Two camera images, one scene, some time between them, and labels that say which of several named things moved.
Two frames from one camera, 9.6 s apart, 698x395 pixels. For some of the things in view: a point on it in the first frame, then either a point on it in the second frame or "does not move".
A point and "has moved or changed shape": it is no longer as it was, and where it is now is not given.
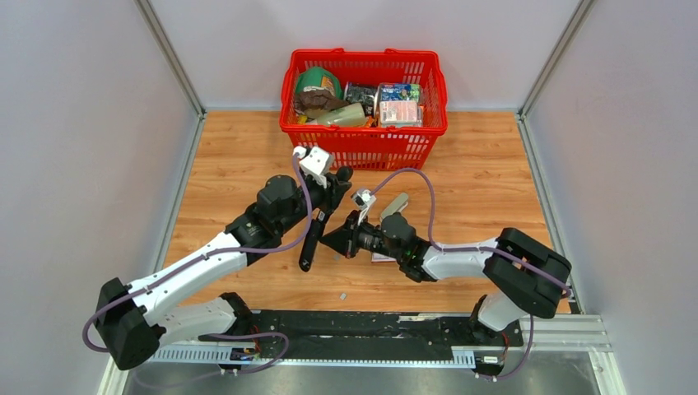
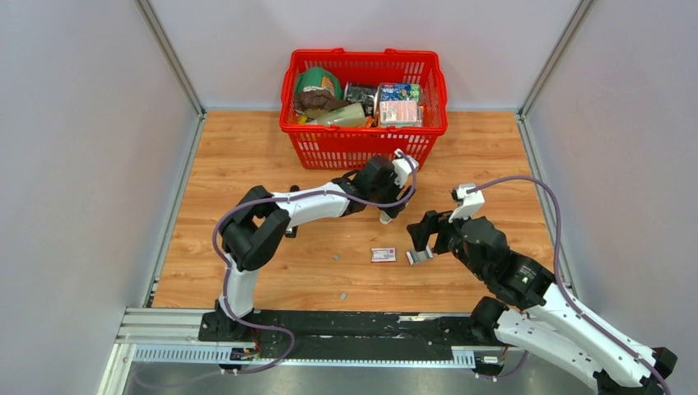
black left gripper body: [326, 197] -> [390, 192]
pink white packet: [405, 113] does not move
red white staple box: [378, 257] does not move
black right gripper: [346, 241] -> [430, 223]
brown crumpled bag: [320, 99] does not move
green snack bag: [318, 76] does not move
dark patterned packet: [362, 93] does not move
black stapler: [312, 240] has moved or changed shape
